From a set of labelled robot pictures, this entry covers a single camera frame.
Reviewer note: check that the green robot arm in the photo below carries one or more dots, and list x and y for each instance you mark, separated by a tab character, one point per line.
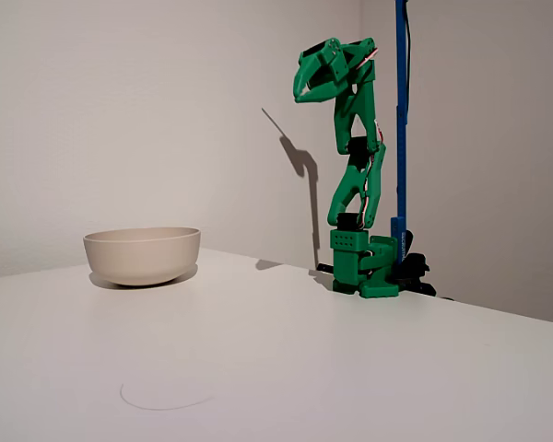
348	267

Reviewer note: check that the blue vertical pole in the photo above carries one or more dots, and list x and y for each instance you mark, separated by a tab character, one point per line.
401	115

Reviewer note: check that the black table clamp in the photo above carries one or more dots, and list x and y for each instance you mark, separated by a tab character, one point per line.
325	267
417	271

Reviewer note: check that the beige round bowl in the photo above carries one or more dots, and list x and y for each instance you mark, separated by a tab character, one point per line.
140	258

